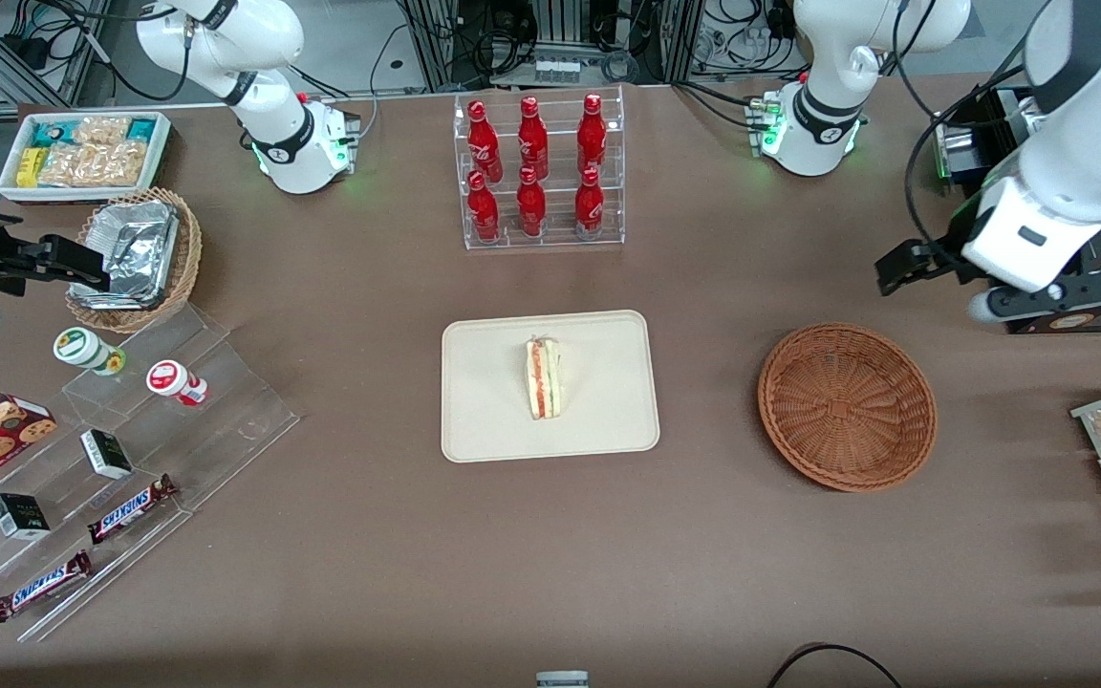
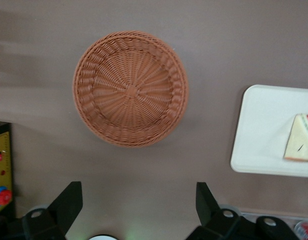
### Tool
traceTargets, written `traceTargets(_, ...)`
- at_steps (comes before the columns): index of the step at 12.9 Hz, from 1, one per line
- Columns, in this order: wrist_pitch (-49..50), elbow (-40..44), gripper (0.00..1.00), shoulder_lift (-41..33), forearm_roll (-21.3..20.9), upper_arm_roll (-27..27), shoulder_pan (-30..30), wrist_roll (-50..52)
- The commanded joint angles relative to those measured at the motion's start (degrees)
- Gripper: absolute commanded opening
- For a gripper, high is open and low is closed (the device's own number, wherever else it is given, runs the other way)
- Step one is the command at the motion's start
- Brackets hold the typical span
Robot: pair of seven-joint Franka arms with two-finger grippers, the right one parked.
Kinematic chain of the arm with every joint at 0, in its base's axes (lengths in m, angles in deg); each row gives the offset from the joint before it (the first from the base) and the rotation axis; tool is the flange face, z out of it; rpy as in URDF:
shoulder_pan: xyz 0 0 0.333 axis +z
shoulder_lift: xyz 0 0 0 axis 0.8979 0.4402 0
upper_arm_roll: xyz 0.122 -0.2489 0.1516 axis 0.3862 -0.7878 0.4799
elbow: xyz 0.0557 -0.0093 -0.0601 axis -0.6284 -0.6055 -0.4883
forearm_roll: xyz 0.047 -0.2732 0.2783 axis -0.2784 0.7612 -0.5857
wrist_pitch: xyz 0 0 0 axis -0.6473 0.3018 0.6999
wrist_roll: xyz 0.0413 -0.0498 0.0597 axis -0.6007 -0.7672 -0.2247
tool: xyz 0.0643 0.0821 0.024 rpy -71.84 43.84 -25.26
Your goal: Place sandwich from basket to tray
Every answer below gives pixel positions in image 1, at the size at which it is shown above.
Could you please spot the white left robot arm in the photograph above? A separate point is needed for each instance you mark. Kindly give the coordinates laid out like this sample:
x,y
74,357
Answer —
x,y
1067,191

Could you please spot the clear acrylic stepped stand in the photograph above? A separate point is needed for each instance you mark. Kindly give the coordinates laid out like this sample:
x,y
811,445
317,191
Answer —
x,y
226,420

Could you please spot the small grey device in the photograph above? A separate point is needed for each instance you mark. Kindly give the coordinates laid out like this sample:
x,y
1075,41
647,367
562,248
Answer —
x,y
562,680

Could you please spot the oval tan wicker basket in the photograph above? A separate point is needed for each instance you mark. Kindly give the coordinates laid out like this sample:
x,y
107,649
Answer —
x,y
189,248

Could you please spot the red cola bottle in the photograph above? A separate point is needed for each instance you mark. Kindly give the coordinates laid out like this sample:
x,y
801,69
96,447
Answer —
x,y
483,143
592,139
483,210
589,208
532,143
530,208

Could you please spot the green lid yoghurt cup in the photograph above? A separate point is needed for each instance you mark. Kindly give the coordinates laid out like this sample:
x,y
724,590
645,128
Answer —
x,y
82,348

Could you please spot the beige plastic serving tray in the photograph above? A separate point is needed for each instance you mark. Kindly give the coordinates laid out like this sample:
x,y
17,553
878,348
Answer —
x,y
484,387

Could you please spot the small clear cracker bag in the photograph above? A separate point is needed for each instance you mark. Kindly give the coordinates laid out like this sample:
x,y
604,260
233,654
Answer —
x,y
101,129

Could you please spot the white rectangular snack bin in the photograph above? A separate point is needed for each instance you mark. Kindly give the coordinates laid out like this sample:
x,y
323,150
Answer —
x,y
161,143

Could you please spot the round brown wicker basket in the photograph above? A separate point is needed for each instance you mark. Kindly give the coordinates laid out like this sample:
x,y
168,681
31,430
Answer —
x,y
847,406

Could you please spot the white power strip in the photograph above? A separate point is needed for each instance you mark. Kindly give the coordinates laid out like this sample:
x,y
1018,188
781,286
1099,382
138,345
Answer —
x,y
556,71

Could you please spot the small black box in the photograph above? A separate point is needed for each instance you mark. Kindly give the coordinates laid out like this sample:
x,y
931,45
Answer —
x,y
20,516
107,455

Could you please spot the black machine with yellow labels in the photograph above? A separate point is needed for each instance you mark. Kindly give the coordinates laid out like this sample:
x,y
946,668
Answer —
x,y
981,162

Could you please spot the brown Snickers bar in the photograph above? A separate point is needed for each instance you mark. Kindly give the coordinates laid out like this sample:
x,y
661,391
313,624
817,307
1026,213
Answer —
x,y
130,509
39,587

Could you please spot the red lid yoghurt cup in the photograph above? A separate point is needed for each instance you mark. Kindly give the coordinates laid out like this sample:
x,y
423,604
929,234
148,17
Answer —
x,y
170,379

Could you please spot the teal snack packet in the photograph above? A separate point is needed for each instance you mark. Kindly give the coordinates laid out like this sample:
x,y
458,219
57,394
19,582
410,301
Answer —
x,y
50,134
140,129

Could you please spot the clear acrylic bottle rack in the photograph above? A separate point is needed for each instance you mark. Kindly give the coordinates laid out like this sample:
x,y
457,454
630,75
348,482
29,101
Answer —
x,y
555,239

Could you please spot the aluminium frame rack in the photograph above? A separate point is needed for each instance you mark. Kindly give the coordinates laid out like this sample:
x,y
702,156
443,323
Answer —
x,y
436,38

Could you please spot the triangle sandwich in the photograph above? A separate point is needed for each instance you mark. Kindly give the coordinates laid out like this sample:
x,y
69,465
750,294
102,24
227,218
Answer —
x,y
543,380

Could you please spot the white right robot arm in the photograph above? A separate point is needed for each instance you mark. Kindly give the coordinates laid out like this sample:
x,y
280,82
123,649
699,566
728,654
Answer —
x,y
264,115

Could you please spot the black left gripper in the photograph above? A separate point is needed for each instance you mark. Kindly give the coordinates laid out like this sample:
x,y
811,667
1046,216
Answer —
x,y
954,241

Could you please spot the large clear cracker bag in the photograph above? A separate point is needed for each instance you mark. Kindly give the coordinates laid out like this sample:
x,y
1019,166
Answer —
x,y
92,164

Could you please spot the yellow snack packet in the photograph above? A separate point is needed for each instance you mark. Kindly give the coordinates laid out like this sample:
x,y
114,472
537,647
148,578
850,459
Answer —
x,y
29,166

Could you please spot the aluminium foil container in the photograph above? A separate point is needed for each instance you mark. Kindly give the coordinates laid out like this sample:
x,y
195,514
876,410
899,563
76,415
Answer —
x,y
135,253

